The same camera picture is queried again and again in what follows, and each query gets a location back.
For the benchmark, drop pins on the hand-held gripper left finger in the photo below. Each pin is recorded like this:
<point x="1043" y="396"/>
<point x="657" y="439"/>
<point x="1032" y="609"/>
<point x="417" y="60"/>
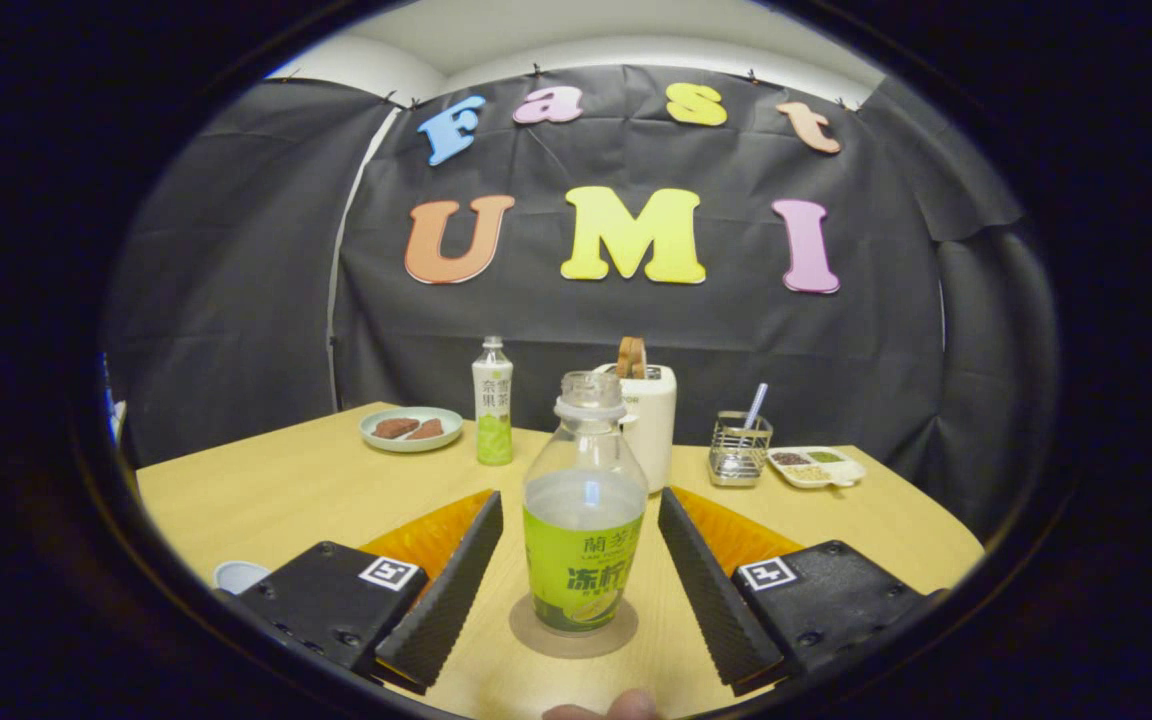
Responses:
<point x="451" y="580"/>

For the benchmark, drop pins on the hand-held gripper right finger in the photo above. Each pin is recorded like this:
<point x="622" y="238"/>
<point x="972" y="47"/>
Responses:
<point x="706" y="590"/>

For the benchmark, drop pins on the juice bottle green label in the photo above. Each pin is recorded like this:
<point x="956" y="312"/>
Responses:
<point x="581" y="560"/>

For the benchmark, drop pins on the round brown coaster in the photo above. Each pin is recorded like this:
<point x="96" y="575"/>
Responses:
<point x="576" y="645"/>

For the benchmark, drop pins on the pale blue cup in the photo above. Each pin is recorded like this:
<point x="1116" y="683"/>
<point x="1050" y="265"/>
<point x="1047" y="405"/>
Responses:
<point x="236" y="575"/>

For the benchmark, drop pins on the tall capped green drink bottle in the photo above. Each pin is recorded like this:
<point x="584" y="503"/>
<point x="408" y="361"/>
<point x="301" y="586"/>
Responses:
<point x="493" y="420"/>

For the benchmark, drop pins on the pale green plate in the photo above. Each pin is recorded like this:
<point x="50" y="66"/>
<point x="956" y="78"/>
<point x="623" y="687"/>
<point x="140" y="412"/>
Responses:
<point x="411" y="445"/>

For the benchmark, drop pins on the brown food piece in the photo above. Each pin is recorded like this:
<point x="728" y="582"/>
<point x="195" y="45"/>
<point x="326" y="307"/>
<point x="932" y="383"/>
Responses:
<point x="391" y="428"/>
<point x="429" y="431"/>

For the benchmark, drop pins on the white divided seed tray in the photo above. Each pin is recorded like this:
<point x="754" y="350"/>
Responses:
<point x="816" y="470"/>

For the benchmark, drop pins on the white toaster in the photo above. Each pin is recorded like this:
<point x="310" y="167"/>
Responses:
<point x="658" y="430"/>

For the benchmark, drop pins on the wooden table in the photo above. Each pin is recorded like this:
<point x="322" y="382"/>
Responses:
<point x="286" y="480"/>

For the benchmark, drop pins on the white spoon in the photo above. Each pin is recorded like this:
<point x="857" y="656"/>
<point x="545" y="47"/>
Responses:
<point x="756" y="403"/>

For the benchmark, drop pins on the brown bread slice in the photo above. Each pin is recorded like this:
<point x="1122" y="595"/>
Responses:
<point x="631" y="357"/>

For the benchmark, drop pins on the bright window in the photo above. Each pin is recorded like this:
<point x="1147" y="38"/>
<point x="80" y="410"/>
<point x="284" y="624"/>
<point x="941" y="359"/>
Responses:
<point x="116" y="410"/>

